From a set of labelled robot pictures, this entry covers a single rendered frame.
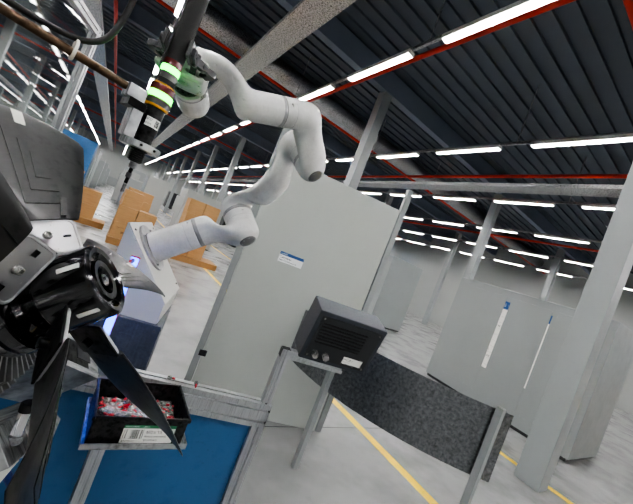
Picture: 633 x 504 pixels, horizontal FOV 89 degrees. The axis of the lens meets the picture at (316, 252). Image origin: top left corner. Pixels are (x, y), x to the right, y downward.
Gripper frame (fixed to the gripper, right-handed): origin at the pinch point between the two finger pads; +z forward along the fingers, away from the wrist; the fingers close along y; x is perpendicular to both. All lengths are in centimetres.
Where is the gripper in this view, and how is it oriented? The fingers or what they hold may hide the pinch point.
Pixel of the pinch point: (179, 46)
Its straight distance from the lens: 76.1
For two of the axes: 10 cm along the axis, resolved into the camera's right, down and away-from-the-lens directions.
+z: 2.7, 1.0, -9.6
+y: -8.9, -3.5, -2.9
